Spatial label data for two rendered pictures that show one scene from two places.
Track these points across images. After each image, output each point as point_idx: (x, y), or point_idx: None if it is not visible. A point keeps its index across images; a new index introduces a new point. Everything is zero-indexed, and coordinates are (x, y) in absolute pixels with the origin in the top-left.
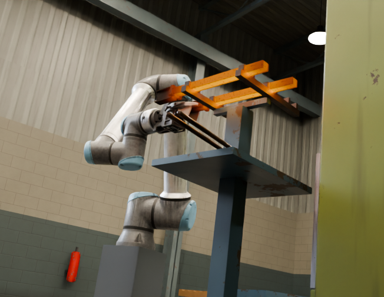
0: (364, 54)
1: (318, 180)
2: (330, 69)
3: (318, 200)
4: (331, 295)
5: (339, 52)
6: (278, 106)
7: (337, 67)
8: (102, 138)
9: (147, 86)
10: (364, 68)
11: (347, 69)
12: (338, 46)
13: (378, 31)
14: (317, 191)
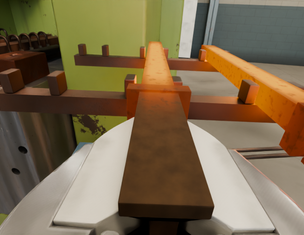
0: (152, 25)
1: (28, 130)
2: (147, 31)
3: (35, 150)
4: None
5: (149, 14)
6: (121, 67)
7: (148, 31)
8: None
9: None
10: (151, 39)
11: (149, 37)
12: (149, 4)
13: (154, 7)
14: (31, 142)
